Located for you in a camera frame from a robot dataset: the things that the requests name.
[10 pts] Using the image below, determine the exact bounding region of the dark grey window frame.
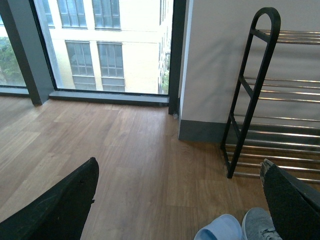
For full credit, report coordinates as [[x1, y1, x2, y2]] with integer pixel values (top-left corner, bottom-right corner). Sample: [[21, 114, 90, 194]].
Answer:
[[0, 0, 187, 115]]

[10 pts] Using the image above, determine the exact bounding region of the light blue slipper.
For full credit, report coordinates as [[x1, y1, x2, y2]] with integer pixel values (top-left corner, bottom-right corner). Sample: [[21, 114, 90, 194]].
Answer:
[[194, 214, 243, 240]]

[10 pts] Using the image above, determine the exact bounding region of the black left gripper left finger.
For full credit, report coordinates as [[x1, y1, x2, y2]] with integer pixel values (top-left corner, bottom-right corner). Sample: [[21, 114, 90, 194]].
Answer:
[[0, 157, 99, 240]]

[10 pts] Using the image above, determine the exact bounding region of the grey knit sneaker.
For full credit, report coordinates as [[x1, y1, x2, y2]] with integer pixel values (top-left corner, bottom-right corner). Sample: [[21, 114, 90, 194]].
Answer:
[[241, 207, 282, 240]]

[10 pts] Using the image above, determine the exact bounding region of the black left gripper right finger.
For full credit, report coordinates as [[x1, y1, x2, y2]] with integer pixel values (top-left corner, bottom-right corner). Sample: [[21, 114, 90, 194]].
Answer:
[[260, 159, 320, 240]]

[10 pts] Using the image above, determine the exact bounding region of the black metal shoe rack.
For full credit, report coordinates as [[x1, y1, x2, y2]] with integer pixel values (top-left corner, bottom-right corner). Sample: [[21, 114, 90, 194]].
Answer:
[[220, 7, 320, 179]]

